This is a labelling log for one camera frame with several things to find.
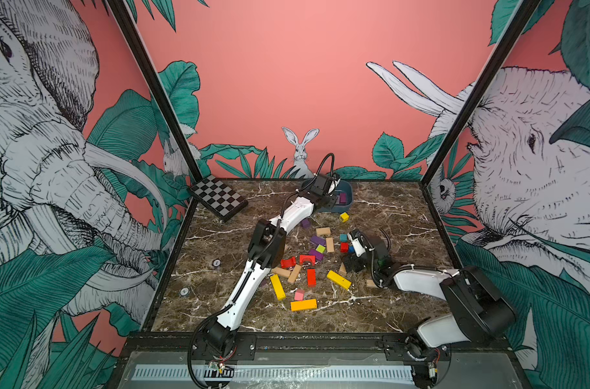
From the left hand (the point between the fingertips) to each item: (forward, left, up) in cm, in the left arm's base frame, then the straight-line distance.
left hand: (334, 191), depth 106 cm
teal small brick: (-20, -2, -6) cm, 21 cm away
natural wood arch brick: (-16, +6, -7) cm, 19 cm away
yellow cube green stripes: (-10, -4, -6) cm, 12 cm away
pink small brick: (-42, +17, -7) cm, 46 cm away
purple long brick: (-20, +8, -8) cm, 23 cm away
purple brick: (+2, -5, -7) cm, 9 cm away
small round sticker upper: (-28, +49, -8) cm, 57 cm away
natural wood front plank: (-33, +24, -8) cm, 41 cm away
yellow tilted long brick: (-37, +2, -8) cm, 38 cm away
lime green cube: (-24, +8, -7) cm, 26 cm away
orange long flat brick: (-46, +15, -8) cm, 49 cm away
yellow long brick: (-39, +25, -8) cm, 47 cm away
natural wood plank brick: (-23, +4, -7) cm, 24 cm away
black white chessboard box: (+3, +53, -6) cm, 53 cm away
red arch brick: (-28, +15, -7) cm, 32 cm away
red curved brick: (-30, +21, -7) cm, 37 cm away
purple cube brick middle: (-12, +13, -8) cm, 19 cm away
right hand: (-26, -3, -4) cm, 26 cm away
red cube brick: (-23, -2, -9) cm, 25 cm away
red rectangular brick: (-36, +12, -7) cm, 39 cm away
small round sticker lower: (-39, +59, -9) cm, 71 cm away
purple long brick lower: (-27, +8, -9) cm, 29 cm away
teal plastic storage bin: (+8, -6, -5) cm, 11 cm away
